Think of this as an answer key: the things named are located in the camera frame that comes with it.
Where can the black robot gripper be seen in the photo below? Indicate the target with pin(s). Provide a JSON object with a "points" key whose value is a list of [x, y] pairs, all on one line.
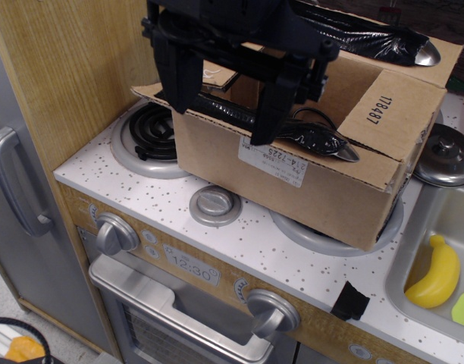
{"points": [[264, 40]]}

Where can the brown cardboard box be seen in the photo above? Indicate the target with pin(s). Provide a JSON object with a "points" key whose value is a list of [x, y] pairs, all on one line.
{"points": [[386, 111]]}

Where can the black coil burner left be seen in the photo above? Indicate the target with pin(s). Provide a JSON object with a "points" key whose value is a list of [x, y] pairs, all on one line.
{"points": [[142, 141]]}

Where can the taped spoon on near flap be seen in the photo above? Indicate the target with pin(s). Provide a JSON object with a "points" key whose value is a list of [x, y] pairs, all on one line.
{"points": [[321, 138]]}

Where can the taped spoon on flap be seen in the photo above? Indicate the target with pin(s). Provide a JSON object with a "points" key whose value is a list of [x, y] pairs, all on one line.
{"points": [[321, 138], [388, 43]]}

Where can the grey round stove knob top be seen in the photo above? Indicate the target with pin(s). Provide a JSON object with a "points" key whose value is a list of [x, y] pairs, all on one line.
{"points": [[214, 206]]}

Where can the taped spoon on far flap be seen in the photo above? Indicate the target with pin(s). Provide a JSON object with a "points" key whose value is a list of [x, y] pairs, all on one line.
{"points": [[388, 43]]}

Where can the oven clock display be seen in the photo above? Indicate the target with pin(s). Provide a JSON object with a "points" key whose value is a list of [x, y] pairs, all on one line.
{"points": [[192, 265]]}

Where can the silver oven knob left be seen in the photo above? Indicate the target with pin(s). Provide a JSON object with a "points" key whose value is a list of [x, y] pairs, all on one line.
{"points": [[114, 235]]}

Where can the silver oven knob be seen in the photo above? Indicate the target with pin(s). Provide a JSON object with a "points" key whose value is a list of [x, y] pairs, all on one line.
{"points": [[114, 235], [271, 313]]}

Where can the steel pot lid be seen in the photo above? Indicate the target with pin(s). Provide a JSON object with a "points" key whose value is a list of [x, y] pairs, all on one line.
{"points": [[441, 162]]}

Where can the silver oven knob right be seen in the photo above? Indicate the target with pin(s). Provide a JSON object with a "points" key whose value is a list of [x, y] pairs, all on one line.
{"points": [[271, 313]]}

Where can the black tape piece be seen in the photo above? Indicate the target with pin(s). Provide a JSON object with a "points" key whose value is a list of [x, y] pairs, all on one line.
{"points": [[350, 304]]}

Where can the yellow toy banana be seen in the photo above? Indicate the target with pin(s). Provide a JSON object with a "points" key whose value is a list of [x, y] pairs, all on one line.
{"points": [[439, 283]]}

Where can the orange object bottom left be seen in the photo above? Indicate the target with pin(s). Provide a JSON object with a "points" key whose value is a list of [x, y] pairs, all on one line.
{"points": [[24, 348]]}

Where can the silver oven door handle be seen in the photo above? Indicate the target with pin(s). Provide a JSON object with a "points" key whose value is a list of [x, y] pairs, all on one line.
{"points": [[160, 319]]}

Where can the grey fridge door handle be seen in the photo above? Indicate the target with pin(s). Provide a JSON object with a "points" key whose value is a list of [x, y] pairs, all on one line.
{"points": [[34, 225]]}

